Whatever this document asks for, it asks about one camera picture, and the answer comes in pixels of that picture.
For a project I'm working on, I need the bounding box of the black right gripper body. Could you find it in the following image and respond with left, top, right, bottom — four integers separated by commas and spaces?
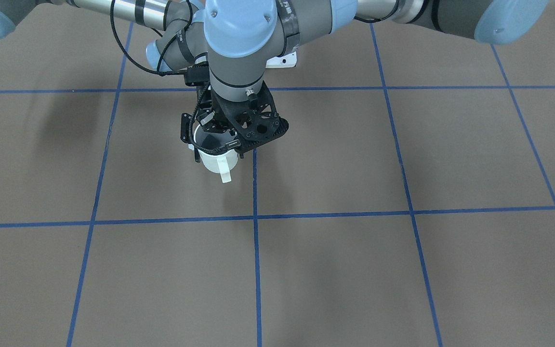
184, 62, 210, 88

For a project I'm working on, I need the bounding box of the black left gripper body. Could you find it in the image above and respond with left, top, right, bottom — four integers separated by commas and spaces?
209, 86, 239, 133

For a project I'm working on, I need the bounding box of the white ribbed mug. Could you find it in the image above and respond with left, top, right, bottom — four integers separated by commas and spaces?
194, 125, 239, 184

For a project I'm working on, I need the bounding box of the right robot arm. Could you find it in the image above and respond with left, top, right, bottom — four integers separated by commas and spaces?
0, 4, 185, 90

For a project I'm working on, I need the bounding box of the black braided cable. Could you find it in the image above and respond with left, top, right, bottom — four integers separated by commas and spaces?
110, 0, 198, 77
188, 84, 242, 157

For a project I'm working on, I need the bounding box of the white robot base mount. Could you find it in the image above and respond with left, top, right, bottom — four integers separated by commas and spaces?
265, 52, 298, 69

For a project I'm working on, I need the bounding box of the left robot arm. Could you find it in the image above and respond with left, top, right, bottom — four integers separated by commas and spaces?
168, 0, 548, 155

